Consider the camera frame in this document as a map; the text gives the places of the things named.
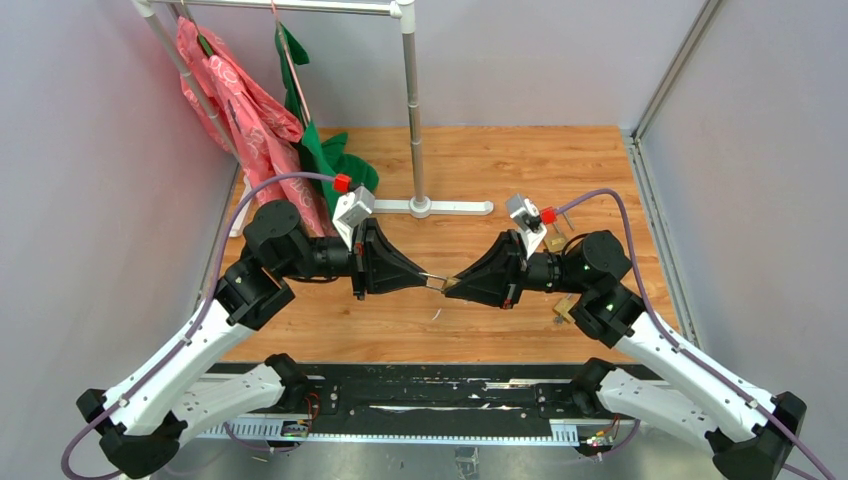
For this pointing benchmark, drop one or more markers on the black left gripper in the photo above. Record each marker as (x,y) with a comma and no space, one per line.
(378,265)

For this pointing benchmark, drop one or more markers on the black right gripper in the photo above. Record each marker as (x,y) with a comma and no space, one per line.
(499,278)

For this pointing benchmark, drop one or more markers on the small brass padlock with key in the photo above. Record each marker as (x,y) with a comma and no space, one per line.
(438,282)

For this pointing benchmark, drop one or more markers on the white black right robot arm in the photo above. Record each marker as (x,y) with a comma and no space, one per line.
(745,429)

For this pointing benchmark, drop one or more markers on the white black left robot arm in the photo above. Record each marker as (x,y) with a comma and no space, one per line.
(145,420)

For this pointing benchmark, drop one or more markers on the brass padlock near back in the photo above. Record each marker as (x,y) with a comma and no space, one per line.
(556,240)

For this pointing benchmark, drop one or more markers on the white metal clothes rack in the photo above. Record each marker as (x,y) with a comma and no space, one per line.
(419,205)

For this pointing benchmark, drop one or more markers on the brass padlock near front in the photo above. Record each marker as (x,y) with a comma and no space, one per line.
(561,309)

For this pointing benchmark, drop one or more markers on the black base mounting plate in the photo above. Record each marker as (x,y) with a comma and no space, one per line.
(452,399)

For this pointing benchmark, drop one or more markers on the green garment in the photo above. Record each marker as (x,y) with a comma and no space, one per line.
(327,157)

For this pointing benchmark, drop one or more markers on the pink patterned garment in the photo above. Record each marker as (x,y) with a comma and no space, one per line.
(264,132)

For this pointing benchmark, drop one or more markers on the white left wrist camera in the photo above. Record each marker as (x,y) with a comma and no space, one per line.
(351,210)

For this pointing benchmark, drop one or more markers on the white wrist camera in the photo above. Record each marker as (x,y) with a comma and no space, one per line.
(527,218)
(351,210)

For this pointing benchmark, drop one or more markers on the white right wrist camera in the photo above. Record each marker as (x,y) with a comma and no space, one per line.
(527,218)

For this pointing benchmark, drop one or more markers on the slotted grey cable duct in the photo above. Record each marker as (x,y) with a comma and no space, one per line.
(278,430)

